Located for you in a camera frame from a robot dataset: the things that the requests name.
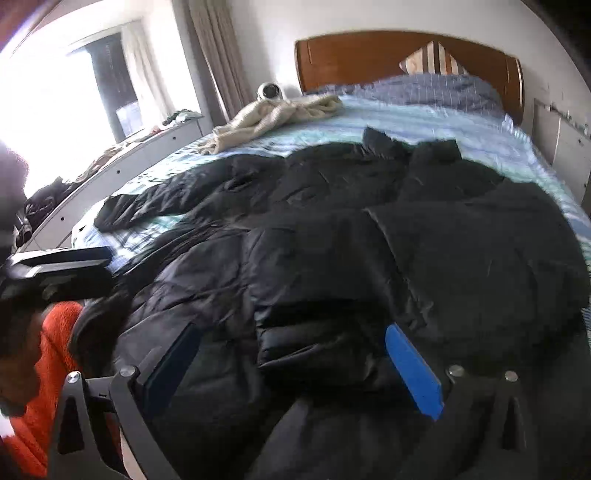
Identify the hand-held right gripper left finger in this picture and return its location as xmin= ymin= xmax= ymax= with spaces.
xmin=46 ymin=320 xmax=204 ymax=480

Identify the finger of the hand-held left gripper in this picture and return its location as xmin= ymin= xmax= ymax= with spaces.
xmin=0 ymin=267 xmax=115 ymax=306
xmin=7 ymin=247 xmax=113 ymax=279

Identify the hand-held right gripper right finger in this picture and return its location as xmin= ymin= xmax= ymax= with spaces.
xmin=385 ymin=323 xmax=542 ymax=480

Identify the black puffer jacket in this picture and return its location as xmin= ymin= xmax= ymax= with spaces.
xmin=69 ymin=127 xmax=591 ymax=480

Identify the pile of light clothes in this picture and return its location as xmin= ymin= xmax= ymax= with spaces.
xmin=76 ymin=138 xmax=149 ymax=182

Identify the black cloth on dresser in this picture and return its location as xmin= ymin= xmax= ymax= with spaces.
xmin=22 ymin=178 xmax=71 ymax=223

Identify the white dresser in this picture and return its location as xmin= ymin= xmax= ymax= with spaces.
xmin=21 ymin=116 xmax=205 ymax=254

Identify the window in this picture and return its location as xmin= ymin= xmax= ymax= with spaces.
xmin=0 ymin=18 xmax=204 ymax=197

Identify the beige sweater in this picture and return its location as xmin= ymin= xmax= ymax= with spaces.
xmin=200 ymin=93 xmax=344 ymax=156

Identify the grey-brown curtain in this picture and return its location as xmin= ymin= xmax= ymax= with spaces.
xmin=184 ymin=0 xmax=256 ymax=131

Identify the bed with striped sheet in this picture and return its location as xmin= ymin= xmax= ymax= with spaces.
xmin=69 ymin=88 xmax=591 ymax=333

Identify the white bedside cabinet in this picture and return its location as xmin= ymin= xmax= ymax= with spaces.
xmin=532 ymin=98 xmax=591 ymax=209

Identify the blue checked pillow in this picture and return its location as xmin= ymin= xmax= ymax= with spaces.
xmin=318 ymin=72 xmax=505 ymax=117

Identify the striped pillow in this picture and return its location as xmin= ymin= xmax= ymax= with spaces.
xmin=399 ymin=41 xmax=470 ymax=76

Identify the wooden headboard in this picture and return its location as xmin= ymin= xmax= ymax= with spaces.
xmin=294 ymin=30 xmax=526 ymax=126

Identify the white security camera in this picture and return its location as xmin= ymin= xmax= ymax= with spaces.
xmin=256 ymin=82 xmax=286 ymax=102

